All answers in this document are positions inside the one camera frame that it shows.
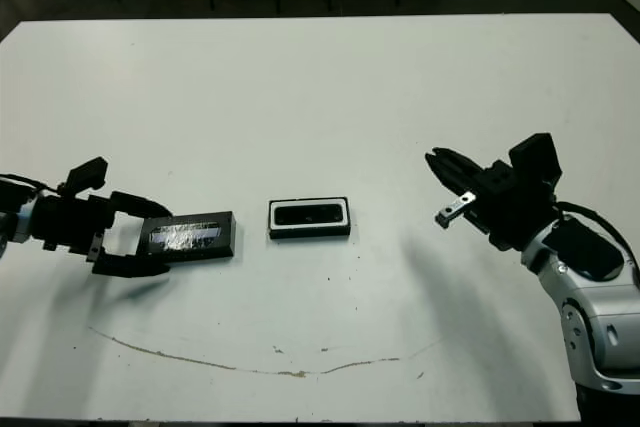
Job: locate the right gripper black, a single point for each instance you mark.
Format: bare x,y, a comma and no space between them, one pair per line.
510,207

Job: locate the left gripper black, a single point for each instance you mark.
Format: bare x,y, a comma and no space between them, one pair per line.
70,222

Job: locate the black box lid shiny print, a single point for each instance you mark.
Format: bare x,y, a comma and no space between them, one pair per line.
222,242

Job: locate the black camera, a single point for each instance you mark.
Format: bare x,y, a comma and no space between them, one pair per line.
310,214

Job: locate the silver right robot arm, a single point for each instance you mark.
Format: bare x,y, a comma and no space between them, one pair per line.
600,307

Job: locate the black box with white insert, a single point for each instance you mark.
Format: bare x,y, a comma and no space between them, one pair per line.
310,235

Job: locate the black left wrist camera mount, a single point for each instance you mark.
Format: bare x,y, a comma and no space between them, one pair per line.
87,174

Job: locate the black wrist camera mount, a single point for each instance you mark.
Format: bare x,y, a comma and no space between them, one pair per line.
535,157
87,174

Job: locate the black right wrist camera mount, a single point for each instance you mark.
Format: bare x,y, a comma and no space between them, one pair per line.
535,157

